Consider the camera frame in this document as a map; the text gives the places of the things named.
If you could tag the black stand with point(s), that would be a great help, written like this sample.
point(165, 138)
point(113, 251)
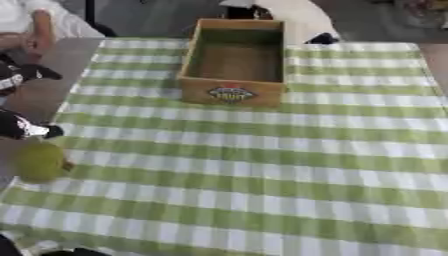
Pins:
point(90, 13)

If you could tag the tan cardboard box green inside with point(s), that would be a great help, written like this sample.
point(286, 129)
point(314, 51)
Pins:
point(230, 93)

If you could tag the person's hand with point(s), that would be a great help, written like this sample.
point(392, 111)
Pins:
point(36, 43)

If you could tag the person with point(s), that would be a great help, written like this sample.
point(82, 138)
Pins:
point(70, 23)
point(297, 16)

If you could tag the yellow-green toy fruit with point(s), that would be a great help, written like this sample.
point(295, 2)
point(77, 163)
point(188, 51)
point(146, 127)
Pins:
point(38, 163)

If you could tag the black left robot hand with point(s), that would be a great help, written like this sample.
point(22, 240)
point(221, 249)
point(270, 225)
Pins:
point(13, 125)

